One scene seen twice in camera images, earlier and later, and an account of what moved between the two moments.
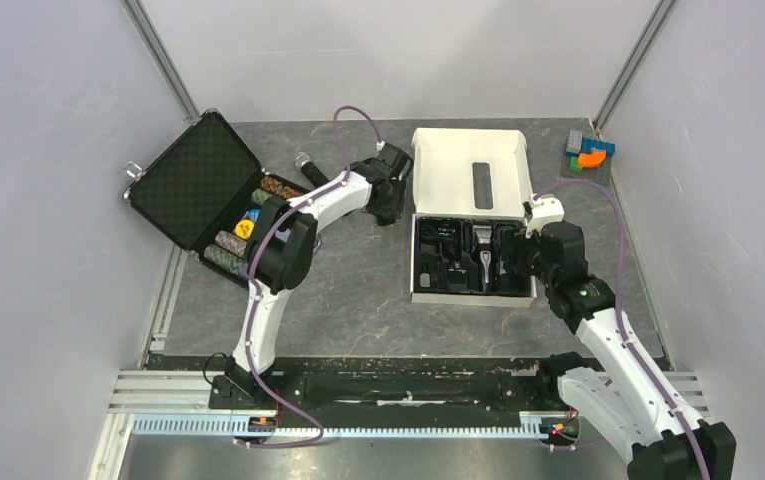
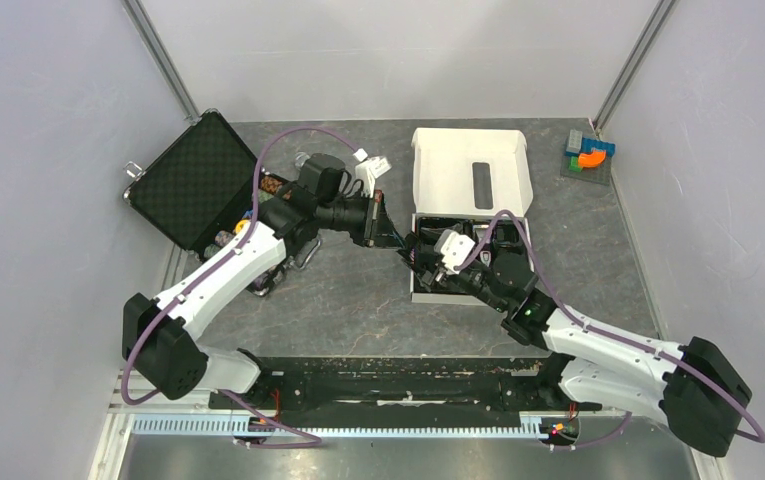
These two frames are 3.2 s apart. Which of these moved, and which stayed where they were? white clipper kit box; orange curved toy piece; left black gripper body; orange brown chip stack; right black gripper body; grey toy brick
Moved: left black gripper body; right black gripper body
Stayed: white clipper kit box; orange curved toy piece; grey toy brick; orange brown chip stack
